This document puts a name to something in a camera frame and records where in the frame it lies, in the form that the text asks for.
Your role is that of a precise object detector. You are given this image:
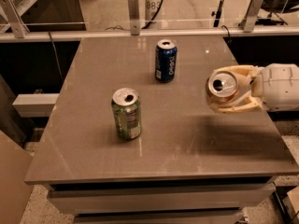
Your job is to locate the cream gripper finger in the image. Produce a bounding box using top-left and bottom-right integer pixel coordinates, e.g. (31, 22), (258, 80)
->
(208, 91), (263, 114)
(212, 65), (262, 87)

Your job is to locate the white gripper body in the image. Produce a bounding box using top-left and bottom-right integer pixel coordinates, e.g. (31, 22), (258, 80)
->
(251, 63), (299, 112)

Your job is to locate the orange soda can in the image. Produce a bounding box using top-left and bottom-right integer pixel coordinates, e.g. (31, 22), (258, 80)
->
(206, 71), (240, 105)

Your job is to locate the blue Pepsi can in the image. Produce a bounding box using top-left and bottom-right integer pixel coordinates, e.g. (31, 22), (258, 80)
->
(155, 39), (178, 83)

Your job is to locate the green soda can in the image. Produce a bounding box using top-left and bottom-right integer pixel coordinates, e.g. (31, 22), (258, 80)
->
(111, 88), (141, 140)

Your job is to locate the black stand with knob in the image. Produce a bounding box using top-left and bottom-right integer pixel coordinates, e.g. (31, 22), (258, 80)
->
(211, 0), (224, 27)

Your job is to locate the grey table with drawers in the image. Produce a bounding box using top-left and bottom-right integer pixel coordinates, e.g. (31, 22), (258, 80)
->
(25, 35), (298, 224)

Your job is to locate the white cylinder with number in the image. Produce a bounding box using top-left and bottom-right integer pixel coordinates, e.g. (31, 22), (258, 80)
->
(144, 0), (164, 22)

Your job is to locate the white shelf block left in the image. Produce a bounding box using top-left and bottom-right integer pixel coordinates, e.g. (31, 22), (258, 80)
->
(12, 93), (59, 118)

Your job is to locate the brown panel lower left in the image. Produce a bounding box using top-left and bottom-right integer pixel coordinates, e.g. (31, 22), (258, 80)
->
(0, 132), (33, 224)

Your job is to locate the horizontal aluminium rail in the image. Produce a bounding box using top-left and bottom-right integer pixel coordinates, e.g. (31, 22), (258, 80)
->
(0, 26), (299, 43)

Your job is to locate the right metal bracket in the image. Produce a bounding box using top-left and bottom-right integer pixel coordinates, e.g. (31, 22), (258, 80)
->
(240, 0), (263, 33)

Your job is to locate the metal bracket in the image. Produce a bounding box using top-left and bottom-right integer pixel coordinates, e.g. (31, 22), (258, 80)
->
(0, 0), (28, 38)
(240, 0), (263, 33)
(127, 0), (141, 35)

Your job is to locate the black cable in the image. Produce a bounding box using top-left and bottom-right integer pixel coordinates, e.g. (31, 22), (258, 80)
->
(105, 0), (165, 32)

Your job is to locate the middle metal bracket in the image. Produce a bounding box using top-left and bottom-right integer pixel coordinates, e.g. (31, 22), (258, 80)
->
(127, 0), (141, 35)

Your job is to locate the left metal bracket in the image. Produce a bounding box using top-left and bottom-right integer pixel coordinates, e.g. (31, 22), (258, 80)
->
(0, 0), (28, 38)

